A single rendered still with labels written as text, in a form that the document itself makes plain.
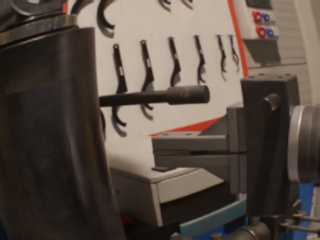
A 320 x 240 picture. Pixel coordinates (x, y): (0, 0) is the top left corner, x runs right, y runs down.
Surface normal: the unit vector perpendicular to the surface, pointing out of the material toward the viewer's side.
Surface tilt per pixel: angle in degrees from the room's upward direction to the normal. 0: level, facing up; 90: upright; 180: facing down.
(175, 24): 90
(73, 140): 90
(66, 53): 90
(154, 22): 90
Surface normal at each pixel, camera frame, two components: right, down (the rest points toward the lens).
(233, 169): -0.53, 0.19
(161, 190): 0.58, 0.06
